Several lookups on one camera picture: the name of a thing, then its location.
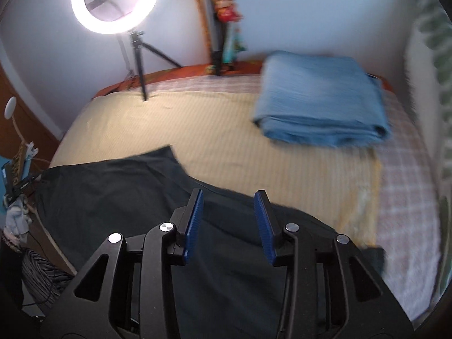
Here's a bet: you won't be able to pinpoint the white clip lamp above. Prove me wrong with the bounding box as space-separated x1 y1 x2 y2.
3 96 38 156

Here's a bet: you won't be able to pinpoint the black pants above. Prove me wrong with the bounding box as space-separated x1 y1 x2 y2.
34 145 387 339

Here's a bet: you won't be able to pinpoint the yellow striped cloth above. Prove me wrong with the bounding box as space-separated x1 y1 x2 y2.
49 90 384 248

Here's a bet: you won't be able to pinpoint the person's left forearm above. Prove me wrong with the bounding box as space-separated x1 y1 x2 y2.
0 238 25 308

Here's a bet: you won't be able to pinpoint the folded light blue blanket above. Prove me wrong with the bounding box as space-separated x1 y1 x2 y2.
251 50 392 148

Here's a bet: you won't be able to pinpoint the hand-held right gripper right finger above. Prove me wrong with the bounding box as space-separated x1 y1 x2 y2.
253 190 414 339

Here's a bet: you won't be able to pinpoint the black ring light cable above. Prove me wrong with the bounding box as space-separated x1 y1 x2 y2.
106 37 138 92

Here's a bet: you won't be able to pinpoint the black mini tripod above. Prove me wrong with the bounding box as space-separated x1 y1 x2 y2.
129 30 184 102

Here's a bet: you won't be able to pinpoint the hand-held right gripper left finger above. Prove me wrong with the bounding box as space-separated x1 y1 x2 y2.
40 188 205 339

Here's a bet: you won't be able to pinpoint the white ring light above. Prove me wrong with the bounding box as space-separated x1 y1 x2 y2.
71 0 161 36

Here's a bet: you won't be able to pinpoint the brown wooden door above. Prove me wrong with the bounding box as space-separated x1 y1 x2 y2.
0 60 64 159

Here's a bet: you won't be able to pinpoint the person's striped clothing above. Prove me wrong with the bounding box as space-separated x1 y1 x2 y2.
21 249 76 306

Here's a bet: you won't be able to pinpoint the green striped white pillow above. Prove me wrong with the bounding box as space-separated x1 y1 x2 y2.
403 0 452 198

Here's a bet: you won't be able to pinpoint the leopard print cloth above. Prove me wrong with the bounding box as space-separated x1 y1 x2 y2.
10 145 36 181

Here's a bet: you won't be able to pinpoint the folded silver tripod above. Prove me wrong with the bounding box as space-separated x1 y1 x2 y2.
198 0 227 76

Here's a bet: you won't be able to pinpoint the person's left hand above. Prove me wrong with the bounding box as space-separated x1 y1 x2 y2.
4 199 34 242

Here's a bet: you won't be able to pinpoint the gooseneck phone holder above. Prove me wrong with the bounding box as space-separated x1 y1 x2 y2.
88 0 117 12

